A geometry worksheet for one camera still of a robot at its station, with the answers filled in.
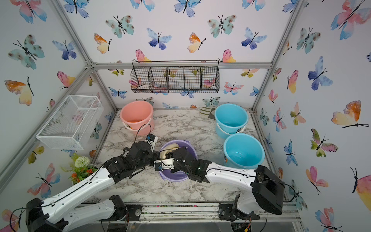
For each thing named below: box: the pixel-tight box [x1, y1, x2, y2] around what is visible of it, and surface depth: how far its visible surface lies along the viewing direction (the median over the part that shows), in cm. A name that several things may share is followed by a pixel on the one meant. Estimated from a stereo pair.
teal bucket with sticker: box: [214, 103, 249, 140], surface depth 95 cm
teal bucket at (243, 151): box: [223, 132, 266, 169], surface depth 83 cm
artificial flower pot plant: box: [61, 153, 99, 186], surface depth 75 cm
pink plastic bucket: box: [119, 100, 155, 136], surface depth 98 cm
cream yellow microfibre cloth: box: [159, 143, 180, 160], surface depth 76 cm
